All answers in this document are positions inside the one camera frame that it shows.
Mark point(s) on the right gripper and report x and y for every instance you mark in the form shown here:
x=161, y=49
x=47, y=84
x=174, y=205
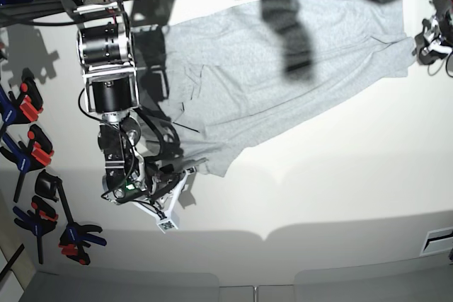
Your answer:
x=146, y=183

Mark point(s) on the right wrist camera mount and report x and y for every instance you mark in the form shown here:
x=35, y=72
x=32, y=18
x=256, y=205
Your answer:
x=166, y=210

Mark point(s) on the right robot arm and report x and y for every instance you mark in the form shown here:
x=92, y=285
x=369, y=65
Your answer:
x=105, y=50

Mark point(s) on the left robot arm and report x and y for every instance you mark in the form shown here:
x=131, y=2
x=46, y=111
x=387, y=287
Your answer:
x=444, y=10

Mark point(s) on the black strip on floor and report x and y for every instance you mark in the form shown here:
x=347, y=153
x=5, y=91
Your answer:
x=11, y=262

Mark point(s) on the blue bar clamp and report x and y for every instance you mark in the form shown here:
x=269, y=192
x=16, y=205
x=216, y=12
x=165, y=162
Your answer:
x=39, y=222
x=22, y=109
x=36, y=155

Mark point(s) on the white vent plate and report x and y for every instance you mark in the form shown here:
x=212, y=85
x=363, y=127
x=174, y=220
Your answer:
x=437, y=241

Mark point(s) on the grey T-shirt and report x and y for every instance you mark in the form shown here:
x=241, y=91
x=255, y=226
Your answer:
x=248, y=73

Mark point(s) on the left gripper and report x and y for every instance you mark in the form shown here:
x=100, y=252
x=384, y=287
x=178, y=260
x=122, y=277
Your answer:
x=435, y=40

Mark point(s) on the long black bar clamp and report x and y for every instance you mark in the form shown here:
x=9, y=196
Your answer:
x=75, y=237

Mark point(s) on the top blue bar clamp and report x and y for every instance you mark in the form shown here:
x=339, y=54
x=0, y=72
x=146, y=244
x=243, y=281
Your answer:
x=22, y=109

